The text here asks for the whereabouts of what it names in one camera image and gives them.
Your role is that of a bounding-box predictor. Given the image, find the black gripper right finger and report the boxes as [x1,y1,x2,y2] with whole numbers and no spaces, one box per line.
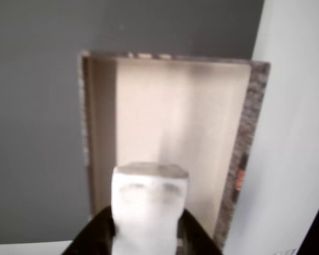
[175,207,224,255]

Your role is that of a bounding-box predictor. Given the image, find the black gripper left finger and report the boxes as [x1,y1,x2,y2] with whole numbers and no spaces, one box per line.
[61,206,116,255]

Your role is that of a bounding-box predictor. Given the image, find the white rectangular block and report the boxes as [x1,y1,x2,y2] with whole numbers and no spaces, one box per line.
[111,161,189,255]

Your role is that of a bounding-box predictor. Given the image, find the stone print cardboard box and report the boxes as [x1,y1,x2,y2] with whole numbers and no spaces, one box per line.
[77,50,271,253]

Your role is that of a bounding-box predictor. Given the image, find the grey table mat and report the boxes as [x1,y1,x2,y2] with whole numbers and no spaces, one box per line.
[0,0,265,244]

